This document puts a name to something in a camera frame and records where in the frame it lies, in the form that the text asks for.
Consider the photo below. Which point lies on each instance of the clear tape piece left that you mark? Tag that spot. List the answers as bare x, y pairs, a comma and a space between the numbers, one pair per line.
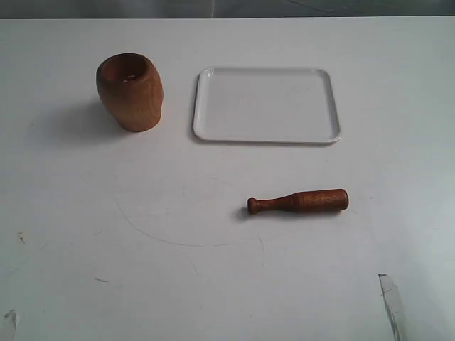
9, 325

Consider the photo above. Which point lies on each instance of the brown wooden pestle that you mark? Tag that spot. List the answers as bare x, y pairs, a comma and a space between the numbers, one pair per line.
333, 200

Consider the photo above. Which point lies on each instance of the white rectangular tray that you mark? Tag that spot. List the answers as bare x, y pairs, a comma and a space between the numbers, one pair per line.
271, 105

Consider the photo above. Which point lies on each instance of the wooden mortar cup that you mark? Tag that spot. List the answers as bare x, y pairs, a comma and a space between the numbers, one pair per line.
135, 105

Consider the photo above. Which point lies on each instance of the clear tape strip right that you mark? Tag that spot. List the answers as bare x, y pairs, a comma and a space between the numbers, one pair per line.
394, 307

